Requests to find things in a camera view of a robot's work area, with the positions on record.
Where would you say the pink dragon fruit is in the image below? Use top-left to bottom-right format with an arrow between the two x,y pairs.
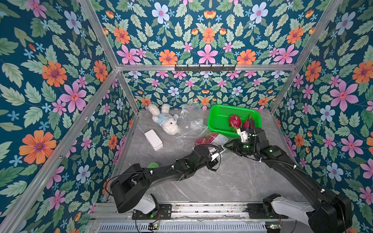
242,116 -> 255,130
194,133 -> 219,146
228,115 -> 242,131

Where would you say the clear zip-top bag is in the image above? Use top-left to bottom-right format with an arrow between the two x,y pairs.
176,103 -> 209,139
193,133 -> 229,150

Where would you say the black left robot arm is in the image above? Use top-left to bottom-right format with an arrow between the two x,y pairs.
110,144 -> 224,213

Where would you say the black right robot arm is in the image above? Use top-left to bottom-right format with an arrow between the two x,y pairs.
224,128 -> 353,233

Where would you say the green plastic basket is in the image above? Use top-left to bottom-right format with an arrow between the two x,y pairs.
207,104 -> 262,138

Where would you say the white plush bear toy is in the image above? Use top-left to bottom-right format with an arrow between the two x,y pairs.
148,104 -> 180,136

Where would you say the white rectangular box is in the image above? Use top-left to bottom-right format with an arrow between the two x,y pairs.
144,130 -> 163,151

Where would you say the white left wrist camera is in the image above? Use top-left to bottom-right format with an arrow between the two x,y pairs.
210,152 -> 220,161

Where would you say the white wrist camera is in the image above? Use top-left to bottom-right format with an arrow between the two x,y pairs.
210,152 -> 220,161
237,129 -> 250,143

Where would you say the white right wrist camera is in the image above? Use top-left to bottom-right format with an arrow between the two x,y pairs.
237,129 -> 250,143

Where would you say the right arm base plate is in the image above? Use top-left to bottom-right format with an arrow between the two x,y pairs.
245,203 -> 288,219

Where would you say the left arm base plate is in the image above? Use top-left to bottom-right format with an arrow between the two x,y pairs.
132,204 -> 173,220

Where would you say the black hook rail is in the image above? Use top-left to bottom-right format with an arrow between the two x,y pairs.
174,64 -> 236,72

